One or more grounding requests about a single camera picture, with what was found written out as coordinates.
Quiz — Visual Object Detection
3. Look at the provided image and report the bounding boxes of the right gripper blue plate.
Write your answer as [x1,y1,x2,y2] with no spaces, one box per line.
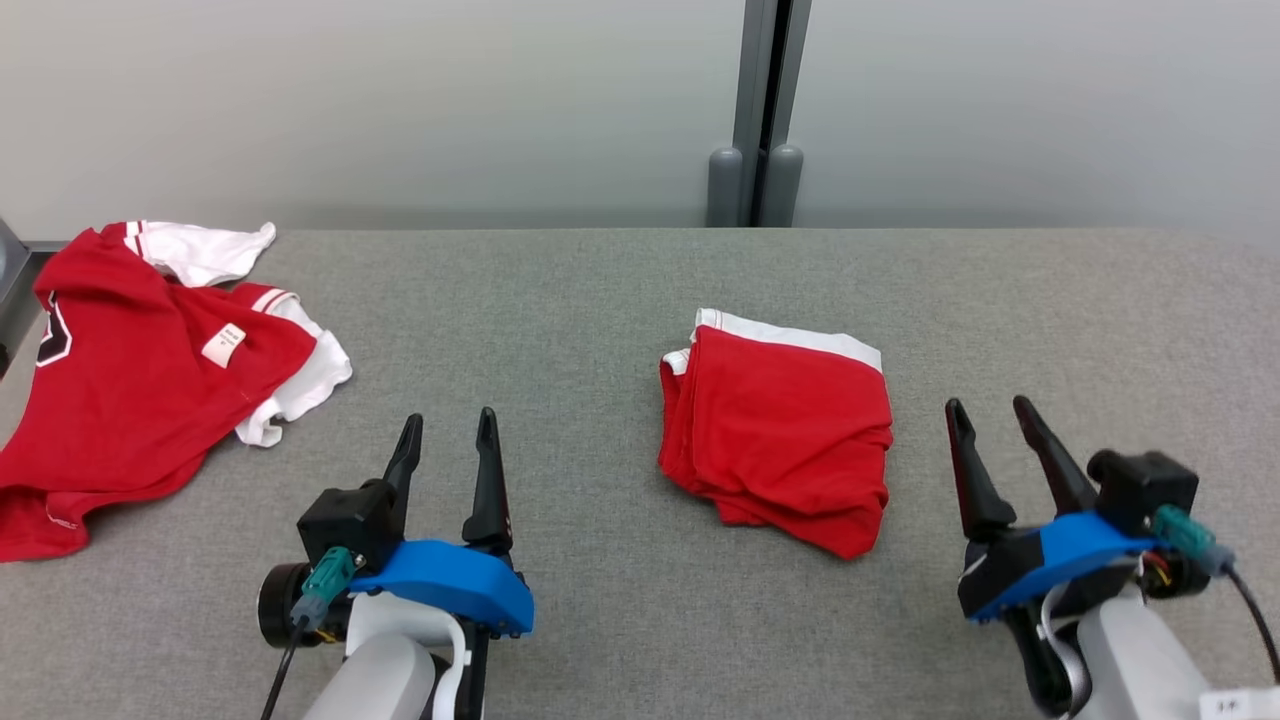
[944,395,1163,624]

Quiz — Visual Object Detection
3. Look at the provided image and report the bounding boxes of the grey partition post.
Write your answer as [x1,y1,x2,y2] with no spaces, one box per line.
[706,0,813,229]

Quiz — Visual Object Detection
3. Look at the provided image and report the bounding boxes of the red shorts with white waistband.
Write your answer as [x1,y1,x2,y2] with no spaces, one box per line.
[657,308,895,561]

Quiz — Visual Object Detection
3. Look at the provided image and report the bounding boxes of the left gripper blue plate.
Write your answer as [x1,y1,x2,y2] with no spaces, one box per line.
[347,406,535,638]

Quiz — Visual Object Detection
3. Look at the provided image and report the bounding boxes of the right cable with teal connector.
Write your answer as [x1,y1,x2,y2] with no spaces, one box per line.
[1151,504,1280,686]

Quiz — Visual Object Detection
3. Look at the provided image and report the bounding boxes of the cable with teal connector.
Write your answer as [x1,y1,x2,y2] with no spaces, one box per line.
[1151,504,1280,686]
[260,546,363,720]

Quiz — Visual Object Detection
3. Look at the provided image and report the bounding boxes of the grey metal object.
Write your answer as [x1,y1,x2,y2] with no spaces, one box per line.
[0,218,61,377]

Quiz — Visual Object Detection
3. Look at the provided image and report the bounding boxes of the left cable with teal connector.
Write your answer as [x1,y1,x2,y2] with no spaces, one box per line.
[260,546,363,720]

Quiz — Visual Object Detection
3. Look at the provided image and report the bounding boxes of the red white numbered jersey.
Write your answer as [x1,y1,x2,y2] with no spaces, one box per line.
[0,220,354,563]

